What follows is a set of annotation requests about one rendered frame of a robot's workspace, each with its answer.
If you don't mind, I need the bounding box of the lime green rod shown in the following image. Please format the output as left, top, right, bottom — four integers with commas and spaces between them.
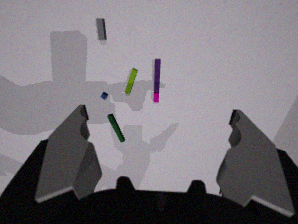
125, 69, 138, 94

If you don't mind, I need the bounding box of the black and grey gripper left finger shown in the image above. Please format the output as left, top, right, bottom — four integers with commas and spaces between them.
0, 105, 102, 224

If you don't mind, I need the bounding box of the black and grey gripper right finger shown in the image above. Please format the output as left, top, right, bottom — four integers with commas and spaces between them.
216, 109, 298, 224

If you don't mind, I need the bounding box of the magenta block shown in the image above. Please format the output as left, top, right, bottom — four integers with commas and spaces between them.
154, 92, 159, 102

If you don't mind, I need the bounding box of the small blue cube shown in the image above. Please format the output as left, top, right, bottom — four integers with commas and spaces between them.
101, 92, 108, 100

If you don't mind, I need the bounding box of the dark green rod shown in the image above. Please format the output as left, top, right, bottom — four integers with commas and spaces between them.
107, 114, 125, 142

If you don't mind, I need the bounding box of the purple rod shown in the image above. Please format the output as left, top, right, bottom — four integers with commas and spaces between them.
154, 59, 161, 92

